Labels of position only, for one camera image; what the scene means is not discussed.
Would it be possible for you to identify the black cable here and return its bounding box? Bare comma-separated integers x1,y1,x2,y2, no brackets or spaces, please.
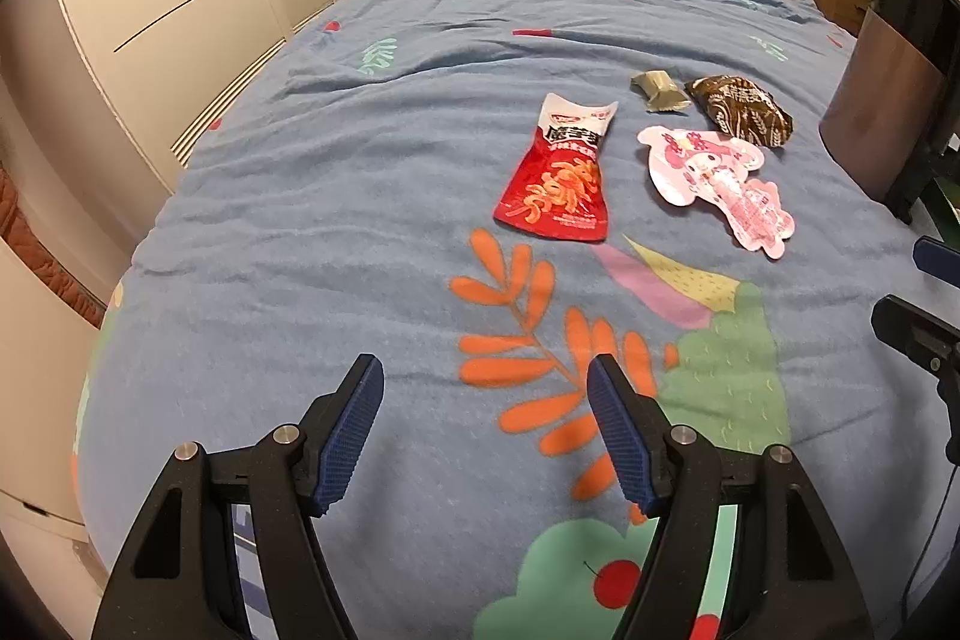
900,460,960,618

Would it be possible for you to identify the pink cartoon snack packet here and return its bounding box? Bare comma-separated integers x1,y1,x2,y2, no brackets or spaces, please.
636,126,796,262

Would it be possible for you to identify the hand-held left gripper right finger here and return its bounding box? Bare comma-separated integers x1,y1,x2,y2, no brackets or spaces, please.
586,353,875,640

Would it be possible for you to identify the brown patterned snack packet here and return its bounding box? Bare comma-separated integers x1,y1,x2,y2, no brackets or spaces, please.
686,74,794,150

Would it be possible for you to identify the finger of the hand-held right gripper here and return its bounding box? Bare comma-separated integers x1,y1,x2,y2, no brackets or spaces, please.
871,293,960,378
913,237,960,285

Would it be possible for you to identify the olive candy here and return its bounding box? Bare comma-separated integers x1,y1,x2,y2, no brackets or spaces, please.
630,70,692,115

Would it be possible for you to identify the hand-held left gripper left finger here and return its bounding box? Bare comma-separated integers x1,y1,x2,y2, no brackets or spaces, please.
94,353,385,640

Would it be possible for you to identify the red and white snack packet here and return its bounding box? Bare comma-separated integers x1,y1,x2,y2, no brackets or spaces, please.
491,92,620,245

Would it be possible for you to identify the grey and black kettle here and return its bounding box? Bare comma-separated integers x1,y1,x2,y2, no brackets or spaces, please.
819,0,960,225

